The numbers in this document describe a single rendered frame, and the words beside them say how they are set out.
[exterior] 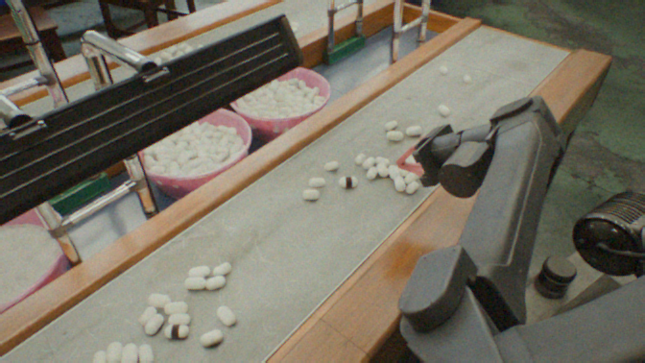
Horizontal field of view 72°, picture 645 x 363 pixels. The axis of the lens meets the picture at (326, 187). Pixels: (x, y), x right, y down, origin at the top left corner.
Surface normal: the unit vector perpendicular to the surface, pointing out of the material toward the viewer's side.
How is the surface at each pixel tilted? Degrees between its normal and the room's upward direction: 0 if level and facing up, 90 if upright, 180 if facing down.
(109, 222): 0
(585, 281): 0
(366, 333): 0
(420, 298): 45
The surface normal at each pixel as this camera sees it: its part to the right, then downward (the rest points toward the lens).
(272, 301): 0.00, -0.74
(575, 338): -0.47, -0.84
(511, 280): 0.67, -0.33
